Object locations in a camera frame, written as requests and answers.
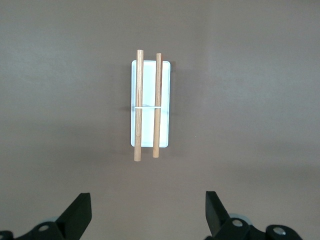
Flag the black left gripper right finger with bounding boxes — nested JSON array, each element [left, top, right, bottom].
[[204, 190, 305, 240]]

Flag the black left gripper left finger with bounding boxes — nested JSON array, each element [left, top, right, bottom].
[[0, 192, 93, 240]]

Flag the white rack with wooden bars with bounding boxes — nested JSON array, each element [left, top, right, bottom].
[[130, 49, 172, 162]]

